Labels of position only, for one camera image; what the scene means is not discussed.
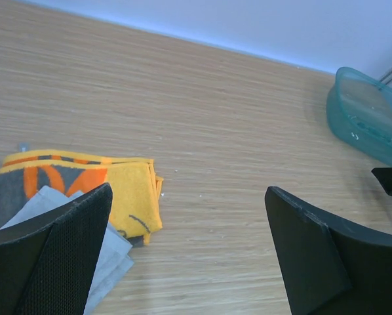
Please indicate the orange yellow grey giraffe towel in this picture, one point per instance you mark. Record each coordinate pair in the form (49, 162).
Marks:
(136, 187)

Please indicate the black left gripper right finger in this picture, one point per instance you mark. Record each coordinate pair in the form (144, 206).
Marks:
(329, 265)

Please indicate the light grey panda towel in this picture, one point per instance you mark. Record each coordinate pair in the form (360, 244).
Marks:
(113, 261)

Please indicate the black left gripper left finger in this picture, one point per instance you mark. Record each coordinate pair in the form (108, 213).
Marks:
(47, 263)

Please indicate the teal transparent plastic tub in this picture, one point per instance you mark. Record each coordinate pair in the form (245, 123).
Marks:
(359, 112)

